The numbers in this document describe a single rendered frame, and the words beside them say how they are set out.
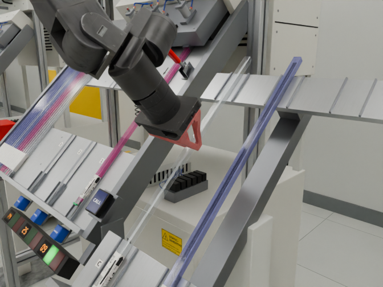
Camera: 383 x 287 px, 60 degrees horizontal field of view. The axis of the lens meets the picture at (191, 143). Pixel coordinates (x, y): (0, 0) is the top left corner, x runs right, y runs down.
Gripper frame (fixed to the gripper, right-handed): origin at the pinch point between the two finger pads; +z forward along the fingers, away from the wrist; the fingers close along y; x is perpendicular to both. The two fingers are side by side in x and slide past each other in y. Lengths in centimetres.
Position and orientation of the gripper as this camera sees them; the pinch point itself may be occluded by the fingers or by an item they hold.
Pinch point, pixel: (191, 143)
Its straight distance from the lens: 58.1
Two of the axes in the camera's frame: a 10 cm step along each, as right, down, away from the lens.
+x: -5.0, 8.0, -3.3
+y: -7.3, -1.9, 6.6
